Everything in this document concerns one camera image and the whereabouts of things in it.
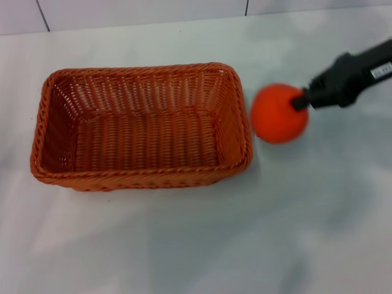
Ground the orange fruit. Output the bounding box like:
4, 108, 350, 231
250, 83, 309, 145

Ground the orange woven rectangular basket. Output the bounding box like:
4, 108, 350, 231
29, 62, 255, 193

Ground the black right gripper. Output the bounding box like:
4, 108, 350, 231
289, 38, 392, 111

